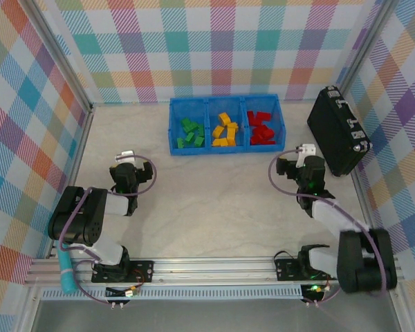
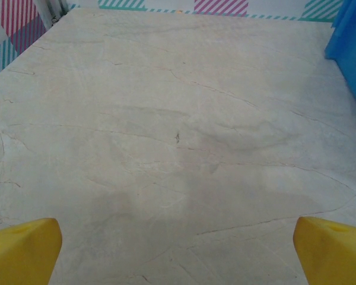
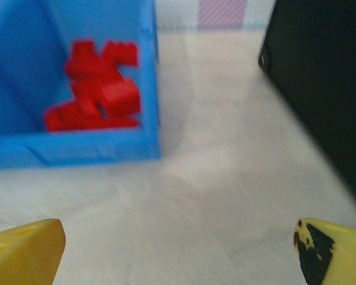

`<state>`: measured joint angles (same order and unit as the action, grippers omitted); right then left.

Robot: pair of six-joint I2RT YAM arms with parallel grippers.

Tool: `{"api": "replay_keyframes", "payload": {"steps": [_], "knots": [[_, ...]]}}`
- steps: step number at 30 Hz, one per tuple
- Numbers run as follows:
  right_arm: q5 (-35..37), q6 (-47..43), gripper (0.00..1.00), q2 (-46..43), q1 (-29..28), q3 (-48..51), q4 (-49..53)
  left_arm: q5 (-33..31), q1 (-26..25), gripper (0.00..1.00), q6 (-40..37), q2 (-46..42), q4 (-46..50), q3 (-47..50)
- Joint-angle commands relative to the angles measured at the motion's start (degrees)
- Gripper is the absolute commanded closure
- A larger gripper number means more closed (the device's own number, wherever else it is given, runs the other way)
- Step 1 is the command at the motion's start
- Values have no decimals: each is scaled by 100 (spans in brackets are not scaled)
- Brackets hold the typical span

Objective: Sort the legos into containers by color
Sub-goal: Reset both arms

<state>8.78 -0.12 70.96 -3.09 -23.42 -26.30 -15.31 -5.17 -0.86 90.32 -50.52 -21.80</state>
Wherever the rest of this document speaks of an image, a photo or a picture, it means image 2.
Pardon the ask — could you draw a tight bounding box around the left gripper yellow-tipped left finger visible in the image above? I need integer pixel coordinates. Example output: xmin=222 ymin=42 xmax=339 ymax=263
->
xmin=0 ymin=217 xmax=63 ymax=285

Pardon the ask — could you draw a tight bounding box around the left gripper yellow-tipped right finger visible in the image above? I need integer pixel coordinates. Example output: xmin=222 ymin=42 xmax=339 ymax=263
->
xmin=293 ymin=216 xmax=356 ymax=285

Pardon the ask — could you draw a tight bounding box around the blue three-compartment plastic bin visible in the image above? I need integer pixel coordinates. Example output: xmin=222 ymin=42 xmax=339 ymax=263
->
xmin=324 ymin=0 xmax=356 ymax=118

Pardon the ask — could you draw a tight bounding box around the aluminium frame corner post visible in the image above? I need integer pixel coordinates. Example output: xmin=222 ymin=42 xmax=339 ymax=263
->
xmin=35 ymin=0 xmax=68 ymax=30

